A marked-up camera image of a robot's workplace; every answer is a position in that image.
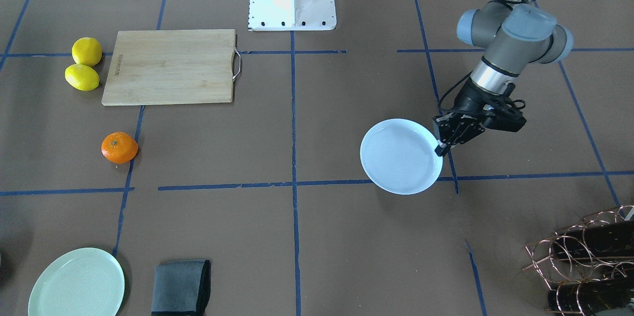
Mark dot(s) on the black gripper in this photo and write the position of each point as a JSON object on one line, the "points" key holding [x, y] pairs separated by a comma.
{"points": [[470, 99]]}

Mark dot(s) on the orange mandarin fruit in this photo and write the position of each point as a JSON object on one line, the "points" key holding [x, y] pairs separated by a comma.
{"points": [[119, 148]]}

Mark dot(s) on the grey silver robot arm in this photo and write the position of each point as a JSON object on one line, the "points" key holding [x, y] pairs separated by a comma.
{"points": [[513, 34]]}

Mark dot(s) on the light blue plate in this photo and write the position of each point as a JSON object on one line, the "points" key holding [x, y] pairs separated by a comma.
{"points": [[398, 155]]}

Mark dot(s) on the light green plate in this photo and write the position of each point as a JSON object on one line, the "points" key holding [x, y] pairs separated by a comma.
{"points": [[82, 282]]}

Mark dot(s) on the dark wine bottle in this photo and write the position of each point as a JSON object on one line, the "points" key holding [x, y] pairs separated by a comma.
{"points": [[594, 298], [610, 243]]}

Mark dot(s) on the bamboo cutting board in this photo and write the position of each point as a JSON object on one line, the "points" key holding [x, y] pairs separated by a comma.
{"points": [[172, 67]]}

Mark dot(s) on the folded grey cloth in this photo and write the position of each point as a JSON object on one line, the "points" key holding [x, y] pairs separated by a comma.
{"points": [[182, 288]]}

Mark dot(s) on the yellow lemon lower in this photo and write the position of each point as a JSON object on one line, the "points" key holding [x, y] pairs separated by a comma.
{"points": [[82, 77]]}

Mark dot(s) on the yellow lemon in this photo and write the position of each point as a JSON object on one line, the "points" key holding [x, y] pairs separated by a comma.
{"points": [[82, 77], [87, 51]]}

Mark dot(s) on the yellow lemon upper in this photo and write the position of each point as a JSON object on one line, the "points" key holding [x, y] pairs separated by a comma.
{"points": [[87, 51]]}

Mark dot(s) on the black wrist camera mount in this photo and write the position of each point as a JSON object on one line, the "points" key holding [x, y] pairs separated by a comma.
{"points": [[504, 114]]}

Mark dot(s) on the copper wire bottle rack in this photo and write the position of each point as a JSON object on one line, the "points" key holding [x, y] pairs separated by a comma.
{"points": [[588, 267]]}

